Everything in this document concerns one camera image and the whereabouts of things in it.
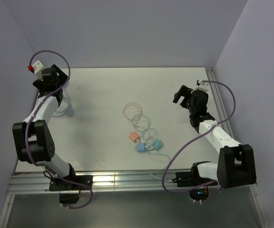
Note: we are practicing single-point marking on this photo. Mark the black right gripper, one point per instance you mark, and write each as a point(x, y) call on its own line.
point(182, 92)

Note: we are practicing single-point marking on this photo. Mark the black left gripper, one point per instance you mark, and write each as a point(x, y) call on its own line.
point(40, 84)

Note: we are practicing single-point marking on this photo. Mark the orange pink charger plug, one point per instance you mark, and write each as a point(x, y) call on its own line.
point(134, 136)

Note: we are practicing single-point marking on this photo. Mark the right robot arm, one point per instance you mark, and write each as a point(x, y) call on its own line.
point(235, 166)

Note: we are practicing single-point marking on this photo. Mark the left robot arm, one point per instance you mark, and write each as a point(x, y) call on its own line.
point(33, 141)

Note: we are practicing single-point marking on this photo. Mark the teal charger plug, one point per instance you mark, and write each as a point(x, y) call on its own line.
point(157, 145)

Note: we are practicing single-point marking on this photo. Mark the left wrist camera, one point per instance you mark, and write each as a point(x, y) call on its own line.
point(36, 69)

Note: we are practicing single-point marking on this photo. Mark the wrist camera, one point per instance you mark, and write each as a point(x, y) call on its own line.
point(36, 69)
point(203, 86)

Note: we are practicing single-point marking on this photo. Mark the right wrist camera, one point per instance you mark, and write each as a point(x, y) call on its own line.
point(203, 86)

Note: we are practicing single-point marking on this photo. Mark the right side aluminium rail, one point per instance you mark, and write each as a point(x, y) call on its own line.
point(215, 88)

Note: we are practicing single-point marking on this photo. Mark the aluminium rail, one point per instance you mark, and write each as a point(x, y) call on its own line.
point(111, 181)
point(215, 88)

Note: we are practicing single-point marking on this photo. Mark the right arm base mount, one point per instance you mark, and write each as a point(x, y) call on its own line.
point(187, 179)

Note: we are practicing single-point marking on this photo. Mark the front aluminium rail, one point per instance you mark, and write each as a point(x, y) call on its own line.
point(111, 181)

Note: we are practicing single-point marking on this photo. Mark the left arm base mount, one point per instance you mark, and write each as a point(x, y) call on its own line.
point(69, 193)

